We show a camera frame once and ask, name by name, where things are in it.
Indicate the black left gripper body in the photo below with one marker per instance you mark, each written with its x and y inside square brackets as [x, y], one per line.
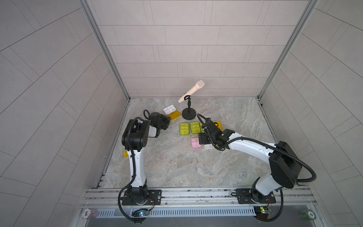
[162, 124]

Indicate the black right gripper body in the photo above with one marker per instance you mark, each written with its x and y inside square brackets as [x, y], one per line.
[205, 139]

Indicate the clear pillbox white tray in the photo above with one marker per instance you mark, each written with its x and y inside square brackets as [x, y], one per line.
[208, 146]

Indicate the green pillbox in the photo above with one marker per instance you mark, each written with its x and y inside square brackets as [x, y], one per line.
[184, 129]
[195, 127]
[201, 127]

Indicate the pink pillbox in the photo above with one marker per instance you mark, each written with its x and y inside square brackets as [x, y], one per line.
[195, 143]

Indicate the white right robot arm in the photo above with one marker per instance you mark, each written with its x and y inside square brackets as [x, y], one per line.
[286, 169]

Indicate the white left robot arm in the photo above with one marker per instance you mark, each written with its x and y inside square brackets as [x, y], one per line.
[134, 139]

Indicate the black microphone stand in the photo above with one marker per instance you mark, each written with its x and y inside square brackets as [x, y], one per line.
[188, 113]

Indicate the yellow pillbox left edge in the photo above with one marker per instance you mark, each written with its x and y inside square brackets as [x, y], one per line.
[125, 154]

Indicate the beige microphone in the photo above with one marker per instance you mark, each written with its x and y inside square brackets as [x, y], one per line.
[199, 85]

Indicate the right green circuit board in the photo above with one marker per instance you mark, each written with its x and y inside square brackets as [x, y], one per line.
[262, 212]

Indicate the green circuit board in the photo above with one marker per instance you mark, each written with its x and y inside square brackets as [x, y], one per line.
[141, 213]
[262, 212]

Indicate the left green circuit board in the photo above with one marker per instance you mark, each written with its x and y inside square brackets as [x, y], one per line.
[141, 213]

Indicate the left round marker disc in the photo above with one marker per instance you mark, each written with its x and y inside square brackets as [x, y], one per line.
[89, 213]

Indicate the round marker disc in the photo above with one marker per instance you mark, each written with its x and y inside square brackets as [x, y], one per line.
[89, 213]
[307, 215]

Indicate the right round marker disc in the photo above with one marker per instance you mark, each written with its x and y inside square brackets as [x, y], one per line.
[307, 215]

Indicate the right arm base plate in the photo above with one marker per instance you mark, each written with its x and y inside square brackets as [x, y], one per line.
[248, 196]

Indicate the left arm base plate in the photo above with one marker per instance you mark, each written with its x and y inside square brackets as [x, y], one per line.
[139, 196]

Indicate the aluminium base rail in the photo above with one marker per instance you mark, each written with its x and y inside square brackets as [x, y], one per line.
[200, 197]

